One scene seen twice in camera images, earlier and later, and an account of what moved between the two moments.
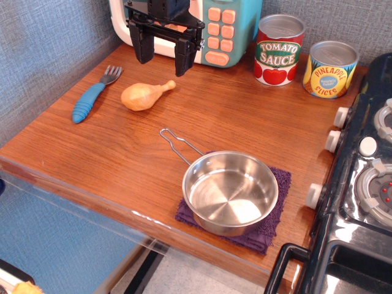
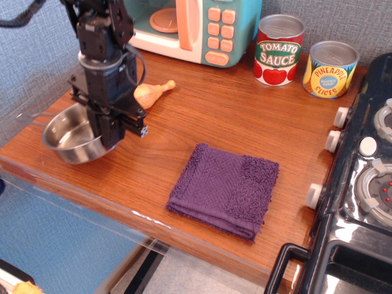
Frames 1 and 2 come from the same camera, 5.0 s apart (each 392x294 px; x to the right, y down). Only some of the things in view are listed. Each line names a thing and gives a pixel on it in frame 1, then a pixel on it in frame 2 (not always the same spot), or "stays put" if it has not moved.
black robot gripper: [169, 18] to [108, 84]
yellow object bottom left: [26, 288] stays put
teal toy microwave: [230, 29] stays put
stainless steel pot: [226, 190] to [70, 133]
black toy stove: [350, 249] stays put
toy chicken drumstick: [140, 96] stays put
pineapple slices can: [331, 69] stays put
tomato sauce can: [278, 48] stays put
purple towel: [256, 238] to [229, 191]
